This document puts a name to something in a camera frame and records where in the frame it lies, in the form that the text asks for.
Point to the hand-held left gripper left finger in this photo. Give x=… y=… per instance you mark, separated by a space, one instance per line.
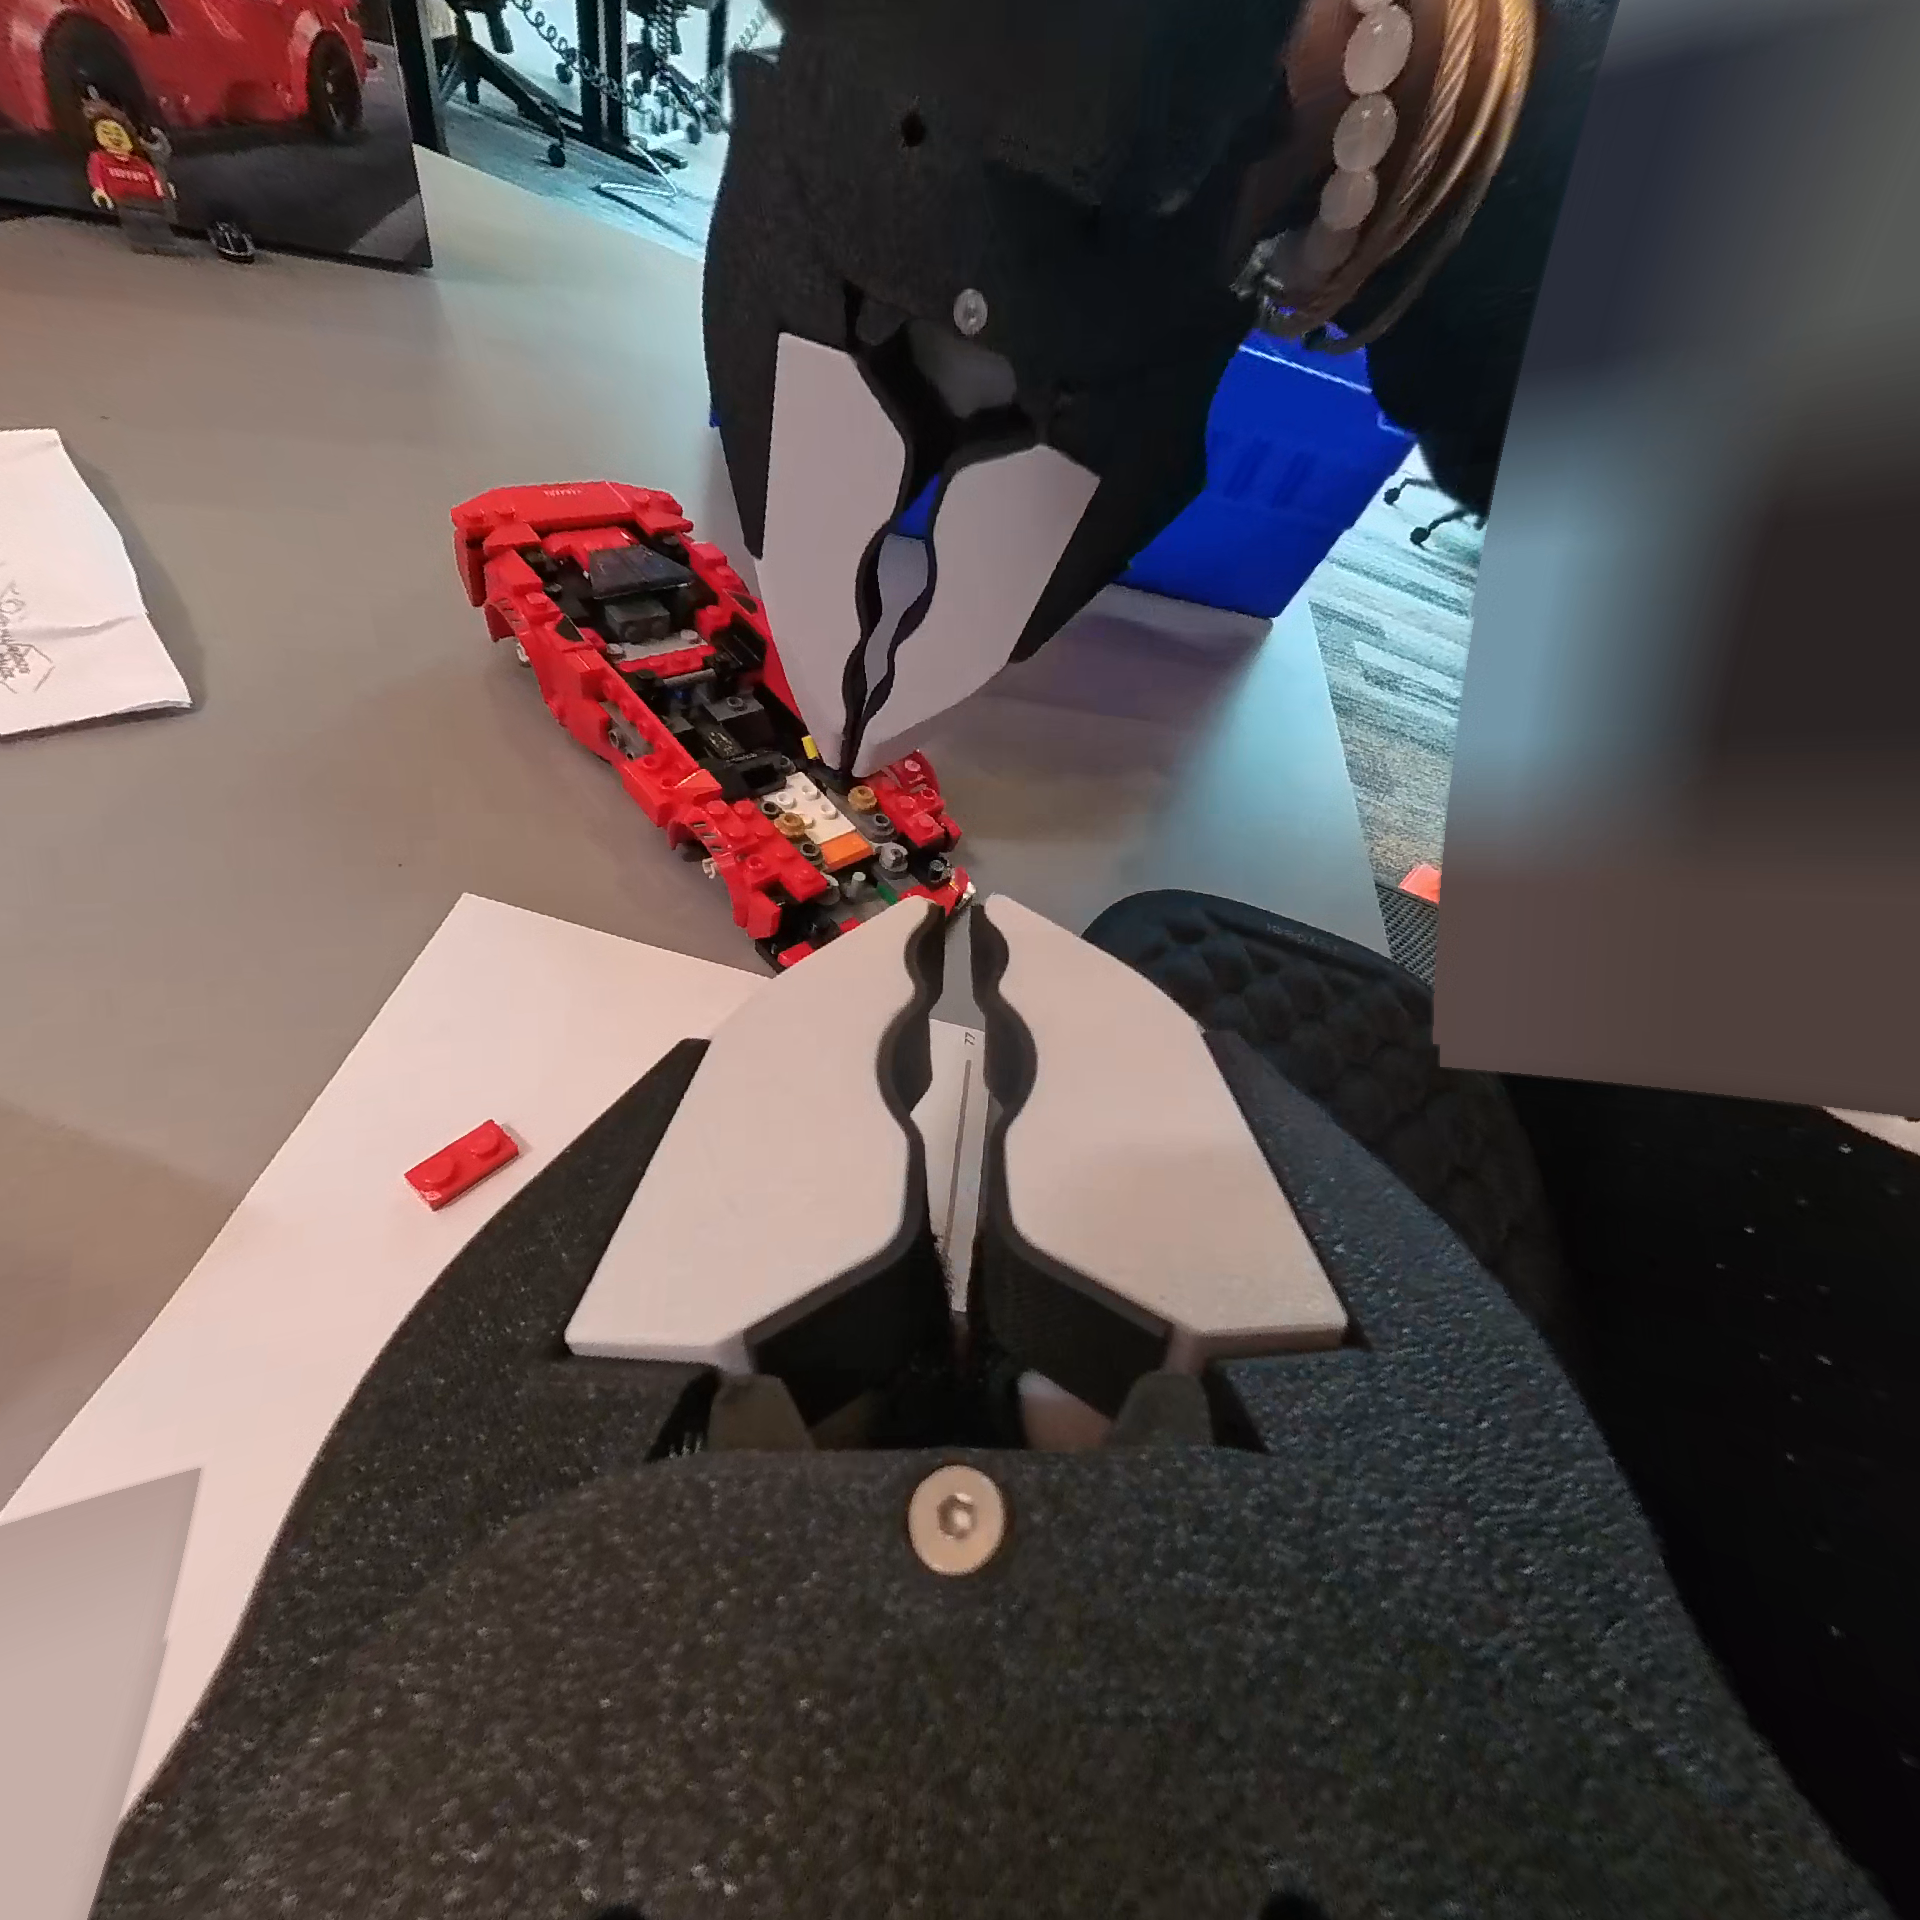
x=750 y=1182

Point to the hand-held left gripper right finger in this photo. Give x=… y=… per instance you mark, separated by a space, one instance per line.
x=1155 y=1182

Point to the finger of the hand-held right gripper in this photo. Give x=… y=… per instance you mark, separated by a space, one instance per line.
x=810 y=511
x=1005 y=583

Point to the red toy brick car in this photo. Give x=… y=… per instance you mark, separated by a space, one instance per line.
x=601 y=631

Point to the black mesh chair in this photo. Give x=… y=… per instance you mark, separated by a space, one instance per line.
x=1317 y=1020

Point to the black office chair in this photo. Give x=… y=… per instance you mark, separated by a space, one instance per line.
x=511 y=72
x=1434 y=511
x=675 y=72

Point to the blue plastic bin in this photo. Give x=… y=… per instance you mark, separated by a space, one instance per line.
x=1274 y=511

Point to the red flat brick plate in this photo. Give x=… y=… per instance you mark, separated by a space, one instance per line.
x=463 y=1167

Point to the small orange floor object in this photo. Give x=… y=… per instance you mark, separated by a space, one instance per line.
x=1416 y=882

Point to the white instruction booklet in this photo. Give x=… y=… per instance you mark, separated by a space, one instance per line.
x=302 y=1274

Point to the person's black speckled clothing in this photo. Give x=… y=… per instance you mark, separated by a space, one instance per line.
x=1722 y=1352

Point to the toy car box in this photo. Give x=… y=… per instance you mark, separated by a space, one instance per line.
x=225 y=91

